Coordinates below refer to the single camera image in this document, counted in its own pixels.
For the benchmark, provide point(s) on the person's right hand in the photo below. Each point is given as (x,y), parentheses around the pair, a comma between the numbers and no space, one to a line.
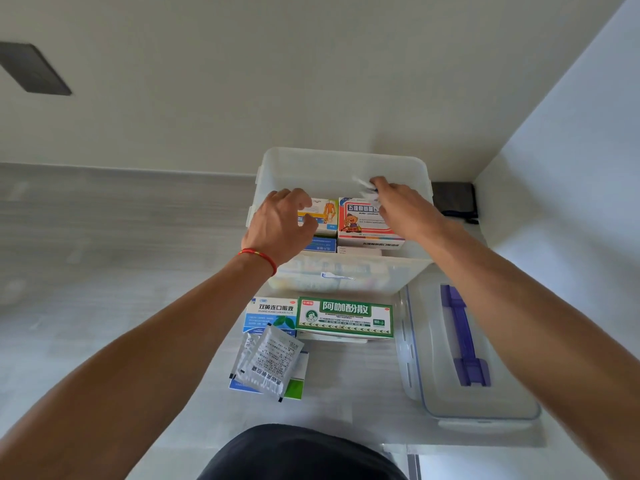
(407,214)

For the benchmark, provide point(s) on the person's left hand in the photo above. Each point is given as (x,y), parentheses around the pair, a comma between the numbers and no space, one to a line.
(277,229)

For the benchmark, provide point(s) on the red cartoon print medicine box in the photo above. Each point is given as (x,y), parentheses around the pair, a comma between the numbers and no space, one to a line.
(360,224)

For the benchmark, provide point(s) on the yellow orange figure medicine box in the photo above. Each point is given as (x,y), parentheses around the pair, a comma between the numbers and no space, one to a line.
(325,214)

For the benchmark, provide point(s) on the clear plastic storage box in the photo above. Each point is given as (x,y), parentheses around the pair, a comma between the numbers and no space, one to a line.
(340,164)

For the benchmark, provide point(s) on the blue leaf print medicine box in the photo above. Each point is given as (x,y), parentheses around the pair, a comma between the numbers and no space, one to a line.
(270,314)

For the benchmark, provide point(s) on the white blue green medicine box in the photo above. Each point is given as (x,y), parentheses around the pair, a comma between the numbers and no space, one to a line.
(299,379)

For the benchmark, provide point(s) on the person's left forearm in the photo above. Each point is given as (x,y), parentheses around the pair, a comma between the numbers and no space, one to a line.
(125,374)

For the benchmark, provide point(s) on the person's right forearm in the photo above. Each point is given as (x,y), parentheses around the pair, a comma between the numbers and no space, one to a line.
(540,344)

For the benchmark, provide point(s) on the person's dark clothing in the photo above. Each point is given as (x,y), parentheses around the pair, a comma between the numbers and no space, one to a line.
(300,457)

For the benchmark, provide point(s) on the white lower cabinet front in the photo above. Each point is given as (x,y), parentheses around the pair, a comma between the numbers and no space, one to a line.
(475,467)

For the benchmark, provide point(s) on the grey wall socket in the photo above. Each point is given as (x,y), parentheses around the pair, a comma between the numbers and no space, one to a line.
(30,67)

